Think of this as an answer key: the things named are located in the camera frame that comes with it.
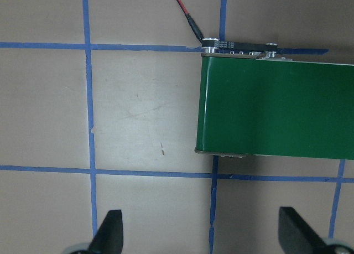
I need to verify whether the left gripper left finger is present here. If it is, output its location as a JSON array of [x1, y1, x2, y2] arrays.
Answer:
[[62, 209, 123, 254]]

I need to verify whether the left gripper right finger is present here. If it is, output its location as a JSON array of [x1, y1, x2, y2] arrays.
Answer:
[[278, 206, 353, 254]]

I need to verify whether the green conveyor belt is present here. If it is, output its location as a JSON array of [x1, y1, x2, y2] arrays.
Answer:
[[195, 38, 353, 160]]

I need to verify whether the red black wire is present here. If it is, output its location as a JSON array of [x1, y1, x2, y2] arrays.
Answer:
[[169, 0, 205, 42]]

